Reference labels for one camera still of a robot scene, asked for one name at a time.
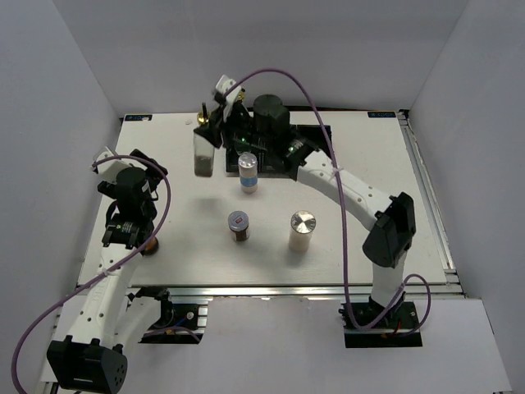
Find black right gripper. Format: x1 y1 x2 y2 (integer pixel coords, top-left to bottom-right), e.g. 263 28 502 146
194 99 273 152

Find glass bottle with brown sauce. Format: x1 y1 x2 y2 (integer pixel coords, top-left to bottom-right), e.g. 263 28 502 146
193 103 215 177

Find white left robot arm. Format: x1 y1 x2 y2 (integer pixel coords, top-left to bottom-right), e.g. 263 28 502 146
47 149 174 393

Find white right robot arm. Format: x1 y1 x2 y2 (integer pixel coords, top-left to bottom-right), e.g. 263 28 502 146
194 94 416 328

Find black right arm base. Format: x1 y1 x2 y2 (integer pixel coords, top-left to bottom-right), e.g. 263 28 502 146
339 301 422 349

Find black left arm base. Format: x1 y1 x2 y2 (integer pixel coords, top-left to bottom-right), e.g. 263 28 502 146
126 287 208 345

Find blue label spice jar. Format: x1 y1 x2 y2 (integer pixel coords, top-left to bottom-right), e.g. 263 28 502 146
238 152 258 194

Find blue logo sticker left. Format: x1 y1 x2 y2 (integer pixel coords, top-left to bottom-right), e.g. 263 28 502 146
124 114 153 122

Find blue logo sticker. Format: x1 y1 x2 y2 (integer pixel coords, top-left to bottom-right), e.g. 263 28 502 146
124 114 153 122
367 111 397 119

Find small brown spice jar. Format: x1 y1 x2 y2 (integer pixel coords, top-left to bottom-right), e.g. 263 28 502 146
142 237 159 256

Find black three-compartment organizer tray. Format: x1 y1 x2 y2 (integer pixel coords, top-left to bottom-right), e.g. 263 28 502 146
225 124 330 180

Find red lid dark spice jar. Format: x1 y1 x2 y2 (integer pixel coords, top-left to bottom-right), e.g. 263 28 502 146
227 211 249 242

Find silver lid pink salt jar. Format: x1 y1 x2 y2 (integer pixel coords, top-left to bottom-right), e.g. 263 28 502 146
289 210 317 253

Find blue logo sticker right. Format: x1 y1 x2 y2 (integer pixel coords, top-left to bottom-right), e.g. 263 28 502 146
367 111 397 119

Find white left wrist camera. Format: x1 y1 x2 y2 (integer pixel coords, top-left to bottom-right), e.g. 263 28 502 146
91 146 132 184

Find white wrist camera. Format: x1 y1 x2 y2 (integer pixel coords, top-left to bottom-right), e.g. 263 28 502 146
91 146 132 184
213 75 242 104

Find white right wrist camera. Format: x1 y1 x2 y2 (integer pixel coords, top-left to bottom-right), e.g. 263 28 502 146
213 75 242 104

